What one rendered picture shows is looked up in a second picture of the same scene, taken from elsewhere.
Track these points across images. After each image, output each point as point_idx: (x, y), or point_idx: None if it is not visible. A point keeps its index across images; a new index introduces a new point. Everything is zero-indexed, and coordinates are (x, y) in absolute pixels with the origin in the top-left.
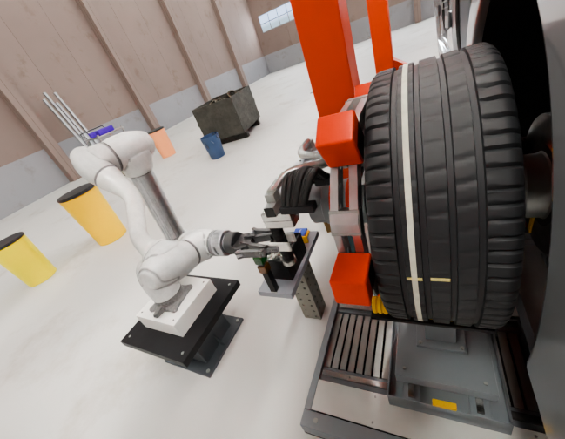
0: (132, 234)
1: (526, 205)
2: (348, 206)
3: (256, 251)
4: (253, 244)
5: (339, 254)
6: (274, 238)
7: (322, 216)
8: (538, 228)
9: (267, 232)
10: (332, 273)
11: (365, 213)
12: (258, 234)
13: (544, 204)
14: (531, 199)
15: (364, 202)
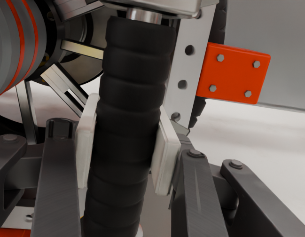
0: None
1: (82, 32)
2: (35, 24)
3: (262, 184)
4: (207, 220)
5: (213, 43)
6: (163, 95)
7: (0, 63)
8: (64, 67)
9: None
10: (256, 52)
11: (45, 45)
12: (43, 225)
13: (84, 31)
14: (83, 26)
15: (42, 16)
